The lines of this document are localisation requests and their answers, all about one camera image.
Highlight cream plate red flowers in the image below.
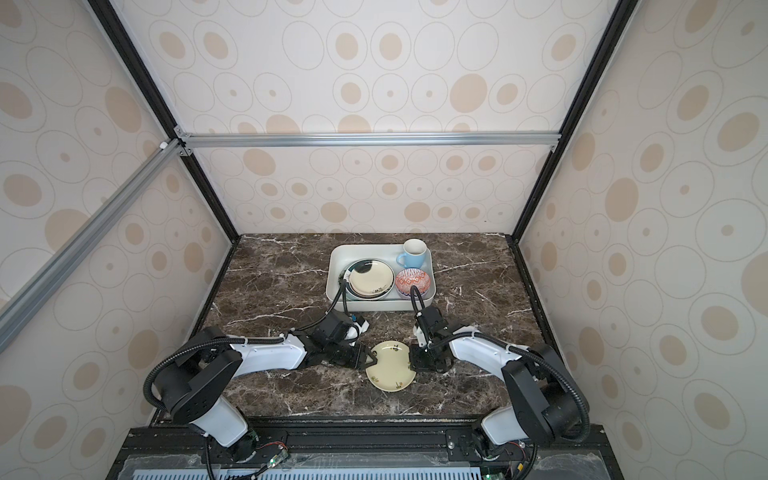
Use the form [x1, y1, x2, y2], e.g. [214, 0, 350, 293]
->
[366, 341, 416, 392]

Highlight red patterned bowl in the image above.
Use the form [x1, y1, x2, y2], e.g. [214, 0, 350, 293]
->
[395, 268, 432, 298]

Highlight blue mug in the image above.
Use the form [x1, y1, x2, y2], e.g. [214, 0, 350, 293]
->
[396, 238, 428, 269]

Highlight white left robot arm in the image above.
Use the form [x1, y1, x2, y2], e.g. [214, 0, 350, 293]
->
[143, 312, 377, 448]

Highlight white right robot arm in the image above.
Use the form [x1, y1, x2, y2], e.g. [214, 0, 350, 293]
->
[409, 322, 591, 454]

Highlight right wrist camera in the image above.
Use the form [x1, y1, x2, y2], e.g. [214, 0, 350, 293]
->
[413, 306, 448, 347]

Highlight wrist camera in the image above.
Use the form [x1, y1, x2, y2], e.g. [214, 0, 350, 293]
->
[345, 315, 369, 341]
[413, 306, 448, 347]

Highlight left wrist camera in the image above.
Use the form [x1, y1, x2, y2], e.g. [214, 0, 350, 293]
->
[345, 315, 369, 341]

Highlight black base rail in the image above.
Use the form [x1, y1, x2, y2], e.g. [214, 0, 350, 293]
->
[107, 418, 623, 479]

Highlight aluminium rail back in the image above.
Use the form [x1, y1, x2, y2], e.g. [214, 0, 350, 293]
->
[181, 131, 561, 148]

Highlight aluminium rail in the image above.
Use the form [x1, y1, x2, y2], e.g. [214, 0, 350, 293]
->
[1, 139, 182, 350]
[181, 131, 561, 148]

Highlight aluminium rail left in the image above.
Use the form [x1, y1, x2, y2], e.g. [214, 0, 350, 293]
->
[1, 139, 182, 350]

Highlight black corner frame post right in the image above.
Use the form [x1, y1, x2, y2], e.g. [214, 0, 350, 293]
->
[507, 0, 639, 247]

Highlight black corner frame post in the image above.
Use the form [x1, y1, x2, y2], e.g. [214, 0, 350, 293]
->
[507, 0, 639, 247]
[88, 0, 240, 243]

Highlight black corner frame post left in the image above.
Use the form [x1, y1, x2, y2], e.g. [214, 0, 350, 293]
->
[88, 0, 240, 243]

